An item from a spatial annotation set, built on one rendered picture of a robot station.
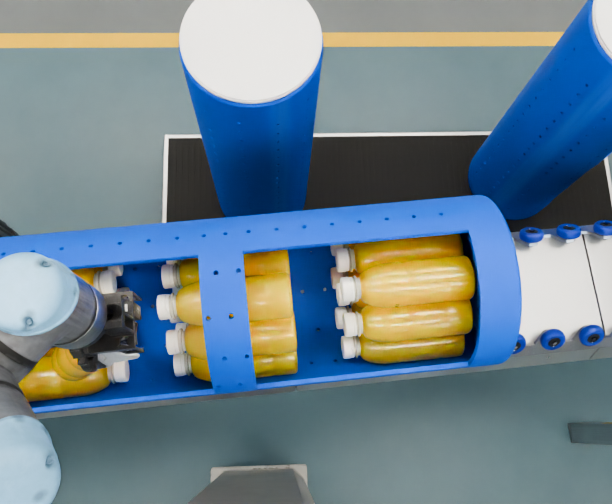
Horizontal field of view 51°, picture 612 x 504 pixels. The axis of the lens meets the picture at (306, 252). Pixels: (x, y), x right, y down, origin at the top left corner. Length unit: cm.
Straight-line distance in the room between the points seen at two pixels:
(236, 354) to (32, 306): 41
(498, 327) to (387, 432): 121
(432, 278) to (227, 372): 34
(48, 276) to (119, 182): 175
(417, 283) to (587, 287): 48
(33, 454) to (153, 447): 166
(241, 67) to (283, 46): 9
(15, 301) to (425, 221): 61
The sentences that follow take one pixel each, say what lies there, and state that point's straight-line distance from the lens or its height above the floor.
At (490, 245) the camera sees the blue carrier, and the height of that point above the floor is 123.
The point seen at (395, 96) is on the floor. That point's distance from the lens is 248.
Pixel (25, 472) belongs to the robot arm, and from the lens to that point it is 53.
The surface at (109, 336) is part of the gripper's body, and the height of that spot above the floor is 136.
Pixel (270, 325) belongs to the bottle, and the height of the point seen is 114.
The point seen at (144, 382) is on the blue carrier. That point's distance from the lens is 116.
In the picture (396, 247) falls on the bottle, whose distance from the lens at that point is 105.
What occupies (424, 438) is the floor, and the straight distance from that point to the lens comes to 219.
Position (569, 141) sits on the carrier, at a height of 73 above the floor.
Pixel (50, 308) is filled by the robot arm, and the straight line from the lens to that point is 61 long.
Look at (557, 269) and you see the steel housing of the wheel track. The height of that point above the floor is 93.
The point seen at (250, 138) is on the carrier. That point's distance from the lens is 139.
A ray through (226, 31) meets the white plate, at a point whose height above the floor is 104.
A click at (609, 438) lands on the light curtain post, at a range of 211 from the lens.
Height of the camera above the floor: 214
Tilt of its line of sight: 75 degrees down
